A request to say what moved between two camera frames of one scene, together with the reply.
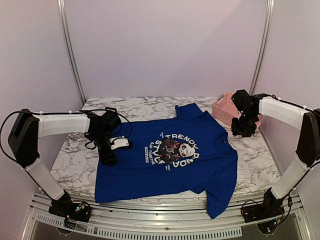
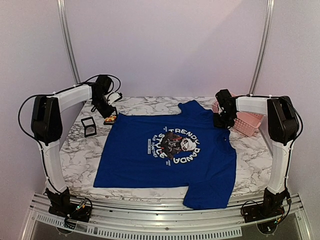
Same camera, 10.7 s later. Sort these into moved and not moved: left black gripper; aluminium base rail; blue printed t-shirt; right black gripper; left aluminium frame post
Moved: right black gripper; blue printed t-shirt; left black gripper
Not moved: aluminium base rail; left aluminium frame post
